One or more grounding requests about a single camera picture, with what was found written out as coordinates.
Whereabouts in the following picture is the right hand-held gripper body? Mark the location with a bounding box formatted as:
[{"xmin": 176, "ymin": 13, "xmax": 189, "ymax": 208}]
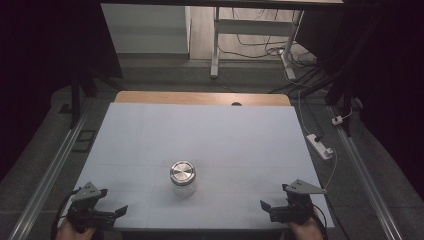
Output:
[{"xmin": 269, "ymin": 179, "xmax": 328, "ymax": 225}]

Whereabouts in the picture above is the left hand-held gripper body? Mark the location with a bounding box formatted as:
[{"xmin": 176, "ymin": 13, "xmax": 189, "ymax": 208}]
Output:
[{"xmin": 65, "ymin": 181, "xmax": 118, "ymax": 232}]

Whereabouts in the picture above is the clear glass jar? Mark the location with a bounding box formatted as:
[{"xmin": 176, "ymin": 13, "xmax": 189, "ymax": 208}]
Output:
[{"xmin": 171, "ymin": 179, "xmax": 199, "ymax": 199}]

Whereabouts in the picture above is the silver metal jar lid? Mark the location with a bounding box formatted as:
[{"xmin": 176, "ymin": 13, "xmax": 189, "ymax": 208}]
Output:
[{"xmin": 169, "ymin": 160, "xmax": 197, "ymax": 187}]

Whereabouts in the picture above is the person's right hand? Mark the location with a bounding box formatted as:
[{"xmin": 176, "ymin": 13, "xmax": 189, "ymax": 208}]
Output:
[{"xmin": 287, "ymin": 209, "xmax": 325, "ymax": 240}]

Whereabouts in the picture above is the person's left hand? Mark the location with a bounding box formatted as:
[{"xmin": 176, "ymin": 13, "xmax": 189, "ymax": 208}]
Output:
[{"xmin": 54, "ymin": 218, "xmax": 98, "ymax": 240}]

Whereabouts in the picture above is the white power strip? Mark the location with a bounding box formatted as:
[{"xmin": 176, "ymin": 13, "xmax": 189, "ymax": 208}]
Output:
[{"xmin": 305, "ymin": 133, "xmax": 335, "ymax": 161}]

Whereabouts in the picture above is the white table mat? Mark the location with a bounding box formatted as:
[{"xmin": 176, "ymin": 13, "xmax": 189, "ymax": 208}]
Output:
[{"xmin": 57, "ymin": 102, "xmax": 335, "ymax": 231}]

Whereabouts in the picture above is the black metal stand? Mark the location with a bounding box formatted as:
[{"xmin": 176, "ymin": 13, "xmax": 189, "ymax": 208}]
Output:
[
  {"xmin": 289, "ymin": 64, "xmax": 355, "ymax": 138},
  {"xmin": 68, "ymin": 61, "xmax": 125, "ymax": 130}
]

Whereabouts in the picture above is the dark curtain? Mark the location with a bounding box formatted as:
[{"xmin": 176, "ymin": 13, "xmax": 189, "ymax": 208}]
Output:
[
  {"xmin": 0, "ymin": 0, "xmax": 124, "ymax": 183},
  {"xmin": 295, "ymin": 0, "xmax": 424, "ymax": 203}
]

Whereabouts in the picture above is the pale grey panel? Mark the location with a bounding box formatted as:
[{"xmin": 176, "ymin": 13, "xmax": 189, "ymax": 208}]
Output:
[{"xmin": 100, "ymin": 3, "xmax": 192, "ymax": 55}]

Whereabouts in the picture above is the right hand-held gripper cable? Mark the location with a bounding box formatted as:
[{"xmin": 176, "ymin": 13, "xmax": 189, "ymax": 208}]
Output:
[{"xmin": 311, "ymin": 202, "xmax": 330, "ymax": 240}]

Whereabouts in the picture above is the hand-held gripper cable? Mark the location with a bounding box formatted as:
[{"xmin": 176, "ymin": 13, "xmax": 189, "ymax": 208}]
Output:
[
  {"xmin": 311, "ymin": 202, "xmax": 330, "ymax": 240},
  {"xmin": 49, "ymin": 188, "xmax": 83, "ymax": 240}
]

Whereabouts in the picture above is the left hand-held gripper cable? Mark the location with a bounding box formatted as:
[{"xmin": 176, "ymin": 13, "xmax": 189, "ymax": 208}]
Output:
[{"xmin": 49, "ymin": 188, "xmax": 83, "ymax": 240}]

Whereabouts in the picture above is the aluminium floor rail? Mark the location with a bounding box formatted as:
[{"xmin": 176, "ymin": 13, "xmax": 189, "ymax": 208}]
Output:
[
  {"xmin": 8, "ymin": 108, "xmax": 92, "ymax": 240},
  {"xmin": 328, "ymin": 105, "xmax": 405, "ymax": 240}
]

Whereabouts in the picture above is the thin white cable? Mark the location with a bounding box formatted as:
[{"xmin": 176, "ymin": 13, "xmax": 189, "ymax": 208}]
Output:
[
  {"xmin": 297, "ymin": 89, "xmax": 313, "ymax": 136},
  {"xmin": 322, "ymin": 149, "xmax": 339, "ymax": 192}
]

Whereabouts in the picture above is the black rectangular floor bracket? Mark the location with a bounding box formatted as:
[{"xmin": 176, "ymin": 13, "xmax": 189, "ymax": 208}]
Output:
[{"xmin": 72, "ymin": 128, "xmax": 98, "ymax": 154}]

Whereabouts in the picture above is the tangle of black floor cables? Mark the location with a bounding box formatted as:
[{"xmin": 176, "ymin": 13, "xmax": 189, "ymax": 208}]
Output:
[{"xmin": 218, "ymin": 8, "xmax": 318, "ymax": 69}]

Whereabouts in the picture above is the white desk frame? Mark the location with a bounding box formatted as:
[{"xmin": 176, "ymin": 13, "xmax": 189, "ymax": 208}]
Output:
[{"xmin": 209, "ymin": 6, "xmax": 306, "ymax": 81}]

